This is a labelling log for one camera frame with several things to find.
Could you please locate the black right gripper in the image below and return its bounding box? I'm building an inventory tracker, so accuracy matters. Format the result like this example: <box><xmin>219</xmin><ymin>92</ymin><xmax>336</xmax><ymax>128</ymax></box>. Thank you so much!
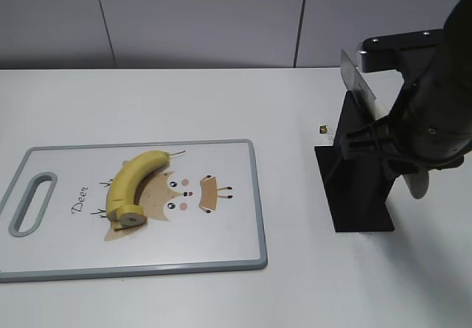
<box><xmin>341</xmin><ymin>47</ymin><xmax>471</xmax><ymax>175</ymax></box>

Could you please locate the white-handled kitchen knife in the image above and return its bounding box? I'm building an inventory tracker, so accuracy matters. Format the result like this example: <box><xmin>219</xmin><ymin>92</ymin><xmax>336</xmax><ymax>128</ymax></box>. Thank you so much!
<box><xmin>340</xmin><ymin>49</ymin><xmax>429</xmax><ymax>199</ymax></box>

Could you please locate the yellow banana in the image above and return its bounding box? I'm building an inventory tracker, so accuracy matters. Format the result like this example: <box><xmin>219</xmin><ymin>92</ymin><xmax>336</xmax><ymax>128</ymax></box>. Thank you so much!
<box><xmin>105</xmin><ymin>150</ymin><xmax>184</xmax><ymax>227</ymax></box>

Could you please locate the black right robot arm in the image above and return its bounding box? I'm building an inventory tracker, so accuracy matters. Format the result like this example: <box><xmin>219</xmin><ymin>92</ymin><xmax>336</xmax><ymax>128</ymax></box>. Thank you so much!
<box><xmin>341</xmin><ymin>0</ymin><xmax>471</xmax><ymax>170</ymax></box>

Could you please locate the black knife stand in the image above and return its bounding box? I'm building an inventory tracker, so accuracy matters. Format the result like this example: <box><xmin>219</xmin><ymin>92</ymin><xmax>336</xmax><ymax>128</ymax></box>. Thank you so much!
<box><xmin>314</xmin><ymin>91</ymin><xmax>395</xmax><ymax>232</ymax></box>

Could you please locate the white grey-rimmed cutting board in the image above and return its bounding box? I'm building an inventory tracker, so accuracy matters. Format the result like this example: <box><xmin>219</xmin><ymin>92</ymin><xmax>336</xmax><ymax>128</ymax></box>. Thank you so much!
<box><xmin>1</xmin><ymin>139</ymin><xmax>268</xmax><ymax>282</ymax></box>

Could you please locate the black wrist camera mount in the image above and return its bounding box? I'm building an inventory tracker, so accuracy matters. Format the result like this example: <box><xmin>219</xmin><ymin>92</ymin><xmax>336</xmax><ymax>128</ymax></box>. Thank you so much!
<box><xmin>358</xmin><ymin>29</ymin><xmax>443</xmax><ymax>80</ymax></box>

